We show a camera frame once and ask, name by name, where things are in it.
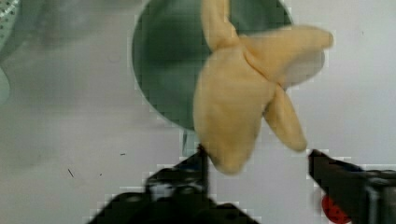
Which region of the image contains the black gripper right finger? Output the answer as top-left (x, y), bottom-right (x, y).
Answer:
top-left (308, 149), bottom-right (396, 224)

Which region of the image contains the yellow plush banana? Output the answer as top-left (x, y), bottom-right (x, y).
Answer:
top-left (193, 0), bottom-right (333, 175)

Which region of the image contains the green mug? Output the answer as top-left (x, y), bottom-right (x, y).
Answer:
top-left (131, 0), bottom-right (293, 157)

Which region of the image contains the green perforated colander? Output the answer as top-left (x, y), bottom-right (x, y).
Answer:
top-left (0, 0), bottom-right (21, 49)

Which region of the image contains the small red toy fruit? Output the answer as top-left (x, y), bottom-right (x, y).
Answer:
top-left (321, 195), bottom-right (351, 224)

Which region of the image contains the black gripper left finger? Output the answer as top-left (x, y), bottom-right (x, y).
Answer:
top-left (87, 146), bottom-right (259, 224)

